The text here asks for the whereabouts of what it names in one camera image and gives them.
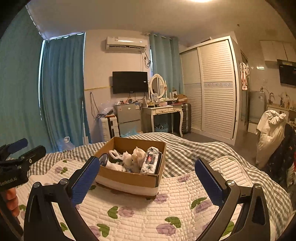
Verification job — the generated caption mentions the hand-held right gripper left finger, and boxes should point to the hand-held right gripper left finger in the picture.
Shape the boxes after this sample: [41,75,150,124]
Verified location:
[23,156,101,241]

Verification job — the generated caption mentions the white broom handle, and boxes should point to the white broom handle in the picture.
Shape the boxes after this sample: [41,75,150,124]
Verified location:
[81,97,89,144]

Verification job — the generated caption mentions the floral patterned tissue packet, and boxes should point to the floral patterned tissue packet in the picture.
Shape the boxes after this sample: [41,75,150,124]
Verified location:
[140,146,163,175]

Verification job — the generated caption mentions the dark floral garment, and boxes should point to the dark floral garment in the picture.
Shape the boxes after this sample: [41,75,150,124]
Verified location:
[265,124,296,188]

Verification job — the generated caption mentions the white sock with grey toe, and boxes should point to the white sock with grey toe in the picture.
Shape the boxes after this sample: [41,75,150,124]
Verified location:
[99,154,124,172]

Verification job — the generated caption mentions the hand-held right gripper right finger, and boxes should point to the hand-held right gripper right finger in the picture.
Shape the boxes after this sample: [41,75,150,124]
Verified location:
[195,158,271,241]

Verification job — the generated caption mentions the black range hood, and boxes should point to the black range hood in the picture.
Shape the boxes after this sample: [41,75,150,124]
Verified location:
[277,59,296,87]

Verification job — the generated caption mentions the white plastic bag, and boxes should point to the white plastic bag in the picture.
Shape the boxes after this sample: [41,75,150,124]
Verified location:
[122,147,147,173]

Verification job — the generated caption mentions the white ribbed suitcase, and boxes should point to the white ribbed suitcase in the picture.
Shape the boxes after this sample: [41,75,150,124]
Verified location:
[100,115,120,142]

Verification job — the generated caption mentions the small cardboard box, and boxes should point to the small cardboard box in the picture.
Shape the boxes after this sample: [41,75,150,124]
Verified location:
[172,94,188,104]

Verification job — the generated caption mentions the person's left hand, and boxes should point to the person's left hand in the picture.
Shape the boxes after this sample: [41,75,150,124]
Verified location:
[5,187,21,217]

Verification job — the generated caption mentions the white louvred wardrobe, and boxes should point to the white louvred wardrobe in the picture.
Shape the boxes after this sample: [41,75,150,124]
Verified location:
[179,36,242,146]

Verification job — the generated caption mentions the white air conditioner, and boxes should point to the white air conditioner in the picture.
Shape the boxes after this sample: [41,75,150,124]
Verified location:
[106,36,148,50]

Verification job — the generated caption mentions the clear water jug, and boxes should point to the clear water jug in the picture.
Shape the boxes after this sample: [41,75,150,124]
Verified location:
[57,137,75,153]

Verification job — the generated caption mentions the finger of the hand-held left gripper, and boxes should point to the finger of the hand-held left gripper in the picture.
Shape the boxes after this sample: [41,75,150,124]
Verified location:
[0,146,47,166]
[0,138,28,161]

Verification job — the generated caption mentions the white dressing table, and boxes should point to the white dressing table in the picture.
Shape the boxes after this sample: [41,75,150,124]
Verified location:
[142,105,182,134]

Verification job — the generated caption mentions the white kitchen counter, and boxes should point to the white kitchen counter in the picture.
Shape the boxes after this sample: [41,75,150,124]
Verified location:
[267,103,296,123]

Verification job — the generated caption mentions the pink white hanging clothes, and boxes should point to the pink white hanging clothes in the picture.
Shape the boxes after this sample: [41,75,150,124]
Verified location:
[239,62,251,90]

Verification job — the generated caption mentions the grey mini fridge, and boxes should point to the grey mini fridge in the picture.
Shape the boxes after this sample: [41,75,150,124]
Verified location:
[114,103,142,137]

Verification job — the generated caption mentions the white clothes bundle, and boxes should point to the white clothes bundle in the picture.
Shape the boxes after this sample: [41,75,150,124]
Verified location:
[255,110,287,169]

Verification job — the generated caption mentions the teal window curtain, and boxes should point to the teal window curtain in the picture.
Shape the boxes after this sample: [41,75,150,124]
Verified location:
[0,9,45,153]
[149,32,185,95]
[40,34,86,151]

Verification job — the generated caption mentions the blue plastic bag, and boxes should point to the blue plastic bag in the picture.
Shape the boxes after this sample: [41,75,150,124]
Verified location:
[120,130,141,138]

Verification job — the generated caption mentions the brown cardboard box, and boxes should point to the brown cardboard box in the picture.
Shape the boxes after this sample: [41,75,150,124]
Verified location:
[92,137,167,199]

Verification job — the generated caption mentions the white kitchen cabinets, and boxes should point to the white kitchen cabinets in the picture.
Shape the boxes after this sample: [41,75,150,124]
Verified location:
[260,40,296,62]

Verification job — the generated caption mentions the air conditioner power cable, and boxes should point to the air conditioner power cable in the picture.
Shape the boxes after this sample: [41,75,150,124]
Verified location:
[141,51,152,69]

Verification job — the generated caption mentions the clutter of small toiletries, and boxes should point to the clutter of small toiletries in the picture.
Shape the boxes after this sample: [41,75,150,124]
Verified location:
[144,94,174,108]

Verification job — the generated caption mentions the white storage box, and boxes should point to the white storage box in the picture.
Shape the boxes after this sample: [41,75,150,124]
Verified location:
[247,122,260,134]

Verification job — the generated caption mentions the white oval vanity mirror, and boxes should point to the white oval vanity mirror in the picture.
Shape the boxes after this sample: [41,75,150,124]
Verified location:
[149,74,167,100]

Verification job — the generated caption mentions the clear plastic bag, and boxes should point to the clear plastic bag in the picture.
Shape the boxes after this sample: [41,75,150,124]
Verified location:
[100,103,116,116]

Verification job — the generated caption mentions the quilted floral mat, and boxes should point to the quilted floral mat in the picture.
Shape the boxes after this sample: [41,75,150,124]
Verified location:
[14,155,278,241]

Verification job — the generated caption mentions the black hanging cable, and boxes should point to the black hanging cable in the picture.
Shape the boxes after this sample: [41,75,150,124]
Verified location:
[90,92,100,120]

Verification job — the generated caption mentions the black wall television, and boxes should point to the black wall television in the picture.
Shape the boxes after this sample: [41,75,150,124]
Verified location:
[112,71,148,94]

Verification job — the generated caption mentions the dark silver suitcase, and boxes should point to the dark silver suitcase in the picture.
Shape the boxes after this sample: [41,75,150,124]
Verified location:
[173,103,192,137]

